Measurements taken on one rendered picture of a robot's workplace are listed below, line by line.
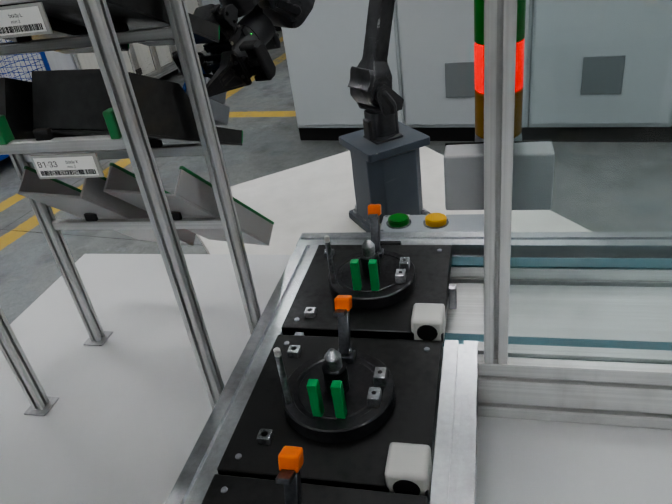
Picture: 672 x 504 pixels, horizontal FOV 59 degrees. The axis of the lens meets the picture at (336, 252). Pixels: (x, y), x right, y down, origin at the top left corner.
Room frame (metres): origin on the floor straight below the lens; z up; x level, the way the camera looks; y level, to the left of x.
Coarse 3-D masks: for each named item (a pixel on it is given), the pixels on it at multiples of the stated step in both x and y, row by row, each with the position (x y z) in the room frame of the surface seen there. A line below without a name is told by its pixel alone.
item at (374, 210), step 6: (372, 204) 0.86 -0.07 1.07; (378, 204) 0.86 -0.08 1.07; (372, 210) 0.85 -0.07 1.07; (378, 210) 0.85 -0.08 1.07; (372, 216) 0.84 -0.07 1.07; (378, 216) 0.85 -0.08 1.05; (372, 222) 0.85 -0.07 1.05; (378, 222) 0.85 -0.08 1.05; (372, 228) 0.85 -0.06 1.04; (378, 228) 0.84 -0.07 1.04; (372, 234) 0.84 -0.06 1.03; (378, 234) 0.84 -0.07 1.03; (372, 240) 0.84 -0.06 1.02; (378, 240) 0.84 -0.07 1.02; (378, 246) 0.83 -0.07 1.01
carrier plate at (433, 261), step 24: (312, 264) 0.87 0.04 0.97; (432, 264) 0.82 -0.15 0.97; (312, 288) 0.80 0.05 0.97; (432, 288) 0.75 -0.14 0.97; (288, 312) 0.74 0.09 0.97; (360, 312) 0.72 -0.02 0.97; (384, 312) 0.71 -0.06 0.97; (408, 312) 0.70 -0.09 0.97; (336, 336) 0.68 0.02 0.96; (360, 336) 0.67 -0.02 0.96; (384, 336) 0.66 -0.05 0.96; (408, 336) 0.65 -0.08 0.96
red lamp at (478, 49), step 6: (474, 48) 0.63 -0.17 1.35; (480, 48) 0.61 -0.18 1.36; (474, 54) 0.63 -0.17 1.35; (480, 54) 0.61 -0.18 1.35; (474, 60) 0.63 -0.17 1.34; (480, 60) 0.61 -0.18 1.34; (474, 66) 0.63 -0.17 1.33; (480, 66) 0.61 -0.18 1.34; (480, 72) 0.61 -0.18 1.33; (480, 78) 0.61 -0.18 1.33; (480, 84) 0.61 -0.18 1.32; (480, 90) 0.61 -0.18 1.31
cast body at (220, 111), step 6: (204, 78) 0.92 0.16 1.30; (210, 78) 0.94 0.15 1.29; (186, 90) 0.94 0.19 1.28; (216, 96) 0.92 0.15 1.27; (222, 96) 0.93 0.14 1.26; (210, 102) 0.91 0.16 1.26; (216, 102) 0.92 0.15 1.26; (222, 102) 0.93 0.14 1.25; (216, 108) 0.92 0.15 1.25; (222, 108) 0.93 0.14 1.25; (228, 108) 0.94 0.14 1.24; (216, 114) 0.91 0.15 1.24; (222, 114) 0.92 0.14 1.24; (228, 114) 0.93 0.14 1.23; (216, 120) 0.91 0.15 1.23; (222, 120) 0.92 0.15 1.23
